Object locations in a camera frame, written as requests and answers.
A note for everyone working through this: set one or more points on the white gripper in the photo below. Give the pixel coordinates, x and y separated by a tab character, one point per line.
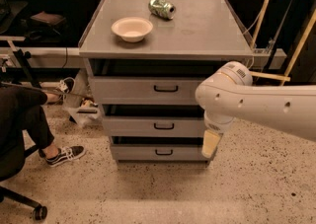
215	125

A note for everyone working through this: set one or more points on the grey bottom drawer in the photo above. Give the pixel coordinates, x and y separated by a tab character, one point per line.
162	149

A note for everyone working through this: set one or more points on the grey drawer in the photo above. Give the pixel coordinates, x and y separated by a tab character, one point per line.
153	120
162	149
148	82

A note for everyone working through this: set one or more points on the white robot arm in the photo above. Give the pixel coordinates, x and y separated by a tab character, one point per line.
230	93

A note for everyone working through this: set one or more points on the grey middle drawer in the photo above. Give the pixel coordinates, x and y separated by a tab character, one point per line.
153	120

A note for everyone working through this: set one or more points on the grey drawer cabinet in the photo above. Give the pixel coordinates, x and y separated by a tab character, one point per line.
200	30

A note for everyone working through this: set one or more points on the grey top drawer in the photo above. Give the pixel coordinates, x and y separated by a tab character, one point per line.
148	82

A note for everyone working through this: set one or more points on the black white sneaker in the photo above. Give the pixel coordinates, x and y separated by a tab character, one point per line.
65	86
66	154

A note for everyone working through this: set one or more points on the crushed green soda can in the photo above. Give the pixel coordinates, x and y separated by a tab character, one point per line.
162	8

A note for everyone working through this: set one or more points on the seated person in black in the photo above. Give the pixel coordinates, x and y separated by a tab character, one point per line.
20	109

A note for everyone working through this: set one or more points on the brown box on shelf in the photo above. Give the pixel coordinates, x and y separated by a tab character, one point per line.
45	19

